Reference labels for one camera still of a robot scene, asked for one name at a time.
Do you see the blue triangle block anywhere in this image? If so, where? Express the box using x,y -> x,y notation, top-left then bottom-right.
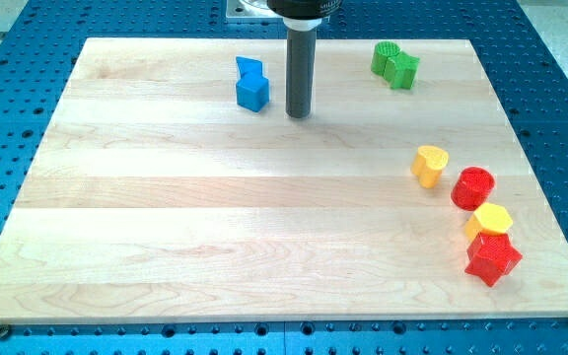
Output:
236,56 -> 263,78

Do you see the yellow hexagon block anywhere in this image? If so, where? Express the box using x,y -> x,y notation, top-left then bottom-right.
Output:
464,202 -> 513,242

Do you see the red star block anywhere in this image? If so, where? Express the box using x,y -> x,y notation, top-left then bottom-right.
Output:
464,233 -> 523,287

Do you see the red cylinder block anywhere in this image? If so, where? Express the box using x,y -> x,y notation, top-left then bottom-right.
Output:
451,167 -> 495,211

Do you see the green star block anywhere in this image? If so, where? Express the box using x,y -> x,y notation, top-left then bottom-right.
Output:
383,52 -> 420,90

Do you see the black robot arm end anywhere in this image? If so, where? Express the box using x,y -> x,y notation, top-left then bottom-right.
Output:
267,0 -> 343,20

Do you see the green cylinder block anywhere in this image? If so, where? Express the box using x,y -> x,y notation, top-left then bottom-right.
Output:
371,40 -> 401,76

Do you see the blue cube block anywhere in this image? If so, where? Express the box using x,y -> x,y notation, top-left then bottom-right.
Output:
236,73 -> 269,112

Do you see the yellow heart block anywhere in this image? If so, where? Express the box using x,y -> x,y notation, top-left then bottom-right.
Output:
410,145 -> 450,188

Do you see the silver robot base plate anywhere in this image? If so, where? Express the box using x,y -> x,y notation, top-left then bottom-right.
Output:
226,0 -> 278,21

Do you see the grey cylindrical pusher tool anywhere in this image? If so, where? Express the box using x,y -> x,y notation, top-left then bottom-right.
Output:
283,18 -> 321,119

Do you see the light wooden board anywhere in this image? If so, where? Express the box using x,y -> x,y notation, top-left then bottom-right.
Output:
0,37 -> 568,324

